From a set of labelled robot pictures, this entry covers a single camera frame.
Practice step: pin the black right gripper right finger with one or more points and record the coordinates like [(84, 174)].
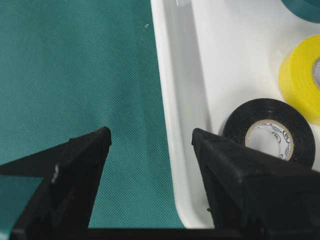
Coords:
[(263, 197)]

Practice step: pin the white plastic tray case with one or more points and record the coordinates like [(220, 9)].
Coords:
[(213, 56)]

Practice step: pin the green table cloth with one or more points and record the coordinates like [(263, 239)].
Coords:
[(70, 67)]

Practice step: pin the teal green tape roll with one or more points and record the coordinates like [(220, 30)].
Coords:
[(308, 10)]

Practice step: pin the yellow tape roll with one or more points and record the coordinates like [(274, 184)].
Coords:
[(297, 81)]

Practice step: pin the black tape roll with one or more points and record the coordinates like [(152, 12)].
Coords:
[(272, 127)]

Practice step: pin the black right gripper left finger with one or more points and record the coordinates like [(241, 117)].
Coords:
[(50, 194)]

